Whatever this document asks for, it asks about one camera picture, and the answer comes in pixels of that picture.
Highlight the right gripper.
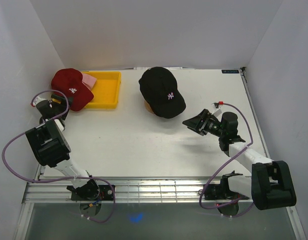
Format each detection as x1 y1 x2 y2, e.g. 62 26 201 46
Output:
182 108 225 138

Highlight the red LA cap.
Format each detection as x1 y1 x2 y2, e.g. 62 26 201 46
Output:
51 68 94 112

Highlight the pink cap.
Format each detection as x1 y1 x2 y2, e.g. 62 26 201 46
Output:
82 73 97 91

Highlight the black NY cap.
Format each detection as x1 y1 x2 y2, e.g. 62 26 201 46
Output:
138 66 186 119

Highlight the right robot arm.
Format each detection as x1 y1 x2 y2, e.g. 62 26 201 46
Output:
183 109 296 210

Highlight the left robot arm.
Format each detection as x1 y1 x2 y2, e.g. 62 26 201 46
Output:
25 94 100 200

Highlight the yellow plastic tray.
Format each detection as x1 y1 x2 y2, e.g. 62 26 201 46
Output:
83 71 121 110

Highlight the wooden hat stand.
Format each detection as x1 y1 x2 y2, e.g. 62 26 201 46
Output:
144 101 154 114

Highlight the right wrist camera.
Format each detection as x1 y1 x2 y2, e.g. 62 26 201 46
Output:
212 101 223 117

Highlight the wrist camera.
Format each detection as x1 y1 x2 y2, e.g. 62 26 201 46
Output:
31 96 49 108
212 101 223 117

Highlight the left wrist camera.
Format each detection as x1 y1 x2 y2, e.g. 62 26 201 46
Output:
31 96 49 108

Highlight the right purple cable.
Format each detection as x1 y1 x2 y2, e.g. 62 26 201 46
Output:
198 101 255 219

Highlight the aluminium rail frame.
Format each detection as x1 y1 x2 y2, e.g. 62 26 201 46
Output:
15 67 305 240

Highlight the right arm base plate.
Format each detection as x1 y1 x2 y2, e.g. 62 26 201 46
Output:
203 184 249 200

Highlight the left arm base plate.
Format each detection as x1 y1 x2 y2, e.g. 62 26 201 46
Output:
70 184 114 201

